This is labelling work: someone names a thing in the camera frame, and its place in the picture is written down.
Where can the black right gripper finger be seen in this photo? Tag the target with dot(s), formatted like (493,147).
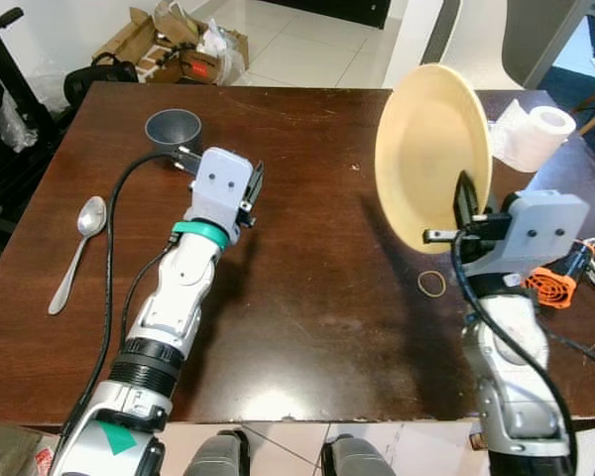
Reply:
(468,203)

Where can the round yellow plate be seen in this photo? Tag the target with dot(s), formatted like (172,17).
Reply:
(426,149)

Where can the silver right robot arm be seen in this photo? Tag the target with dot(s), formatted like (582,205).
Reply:
(516,397)

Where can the tan rubber band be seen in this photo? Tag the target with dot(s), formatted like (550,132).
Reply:
(419,283)

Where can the orange and black fan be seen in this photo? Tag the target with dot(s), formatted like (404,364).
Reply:
(553,283)

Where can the white toilet paper roll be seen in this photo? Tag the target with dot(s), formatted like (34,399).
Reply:
(535,134)

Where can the grey plastic cup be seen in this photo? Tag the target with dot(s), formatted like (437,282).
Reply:
(174,127)

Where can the silver metal spoon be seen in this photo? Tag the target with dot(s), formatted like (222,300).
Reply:
(92,216)

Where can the white shell chair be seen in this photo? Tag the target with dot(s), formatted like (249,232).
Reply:
(496,35)

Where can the open cardboard box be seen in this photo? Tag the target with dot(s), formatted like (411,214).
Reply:
(139,45)

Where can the black door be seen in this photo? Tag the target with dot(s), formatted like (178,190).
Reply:
(327,10)

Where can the black bag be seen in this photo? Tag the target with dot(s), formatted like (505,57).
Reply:
(99,79)

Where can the clear plastic bag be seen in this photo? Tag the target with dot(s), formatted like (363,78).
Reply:
(18,124)

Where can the grey right robot leg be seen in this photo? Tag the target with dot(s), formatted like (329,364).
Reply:
(357,458)

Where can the black metal stand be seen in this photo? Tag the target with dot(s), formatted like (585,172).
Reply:
(5,79)

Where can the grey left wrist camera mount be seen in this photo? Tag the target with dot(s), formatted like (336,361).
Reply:
(220,188)

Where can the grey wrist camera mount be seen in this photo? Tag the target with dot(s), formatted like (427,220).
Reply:
(220,188)
(545,230)

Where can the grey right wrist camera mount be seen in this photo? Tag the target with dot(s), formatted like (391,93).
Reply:
(545,230)

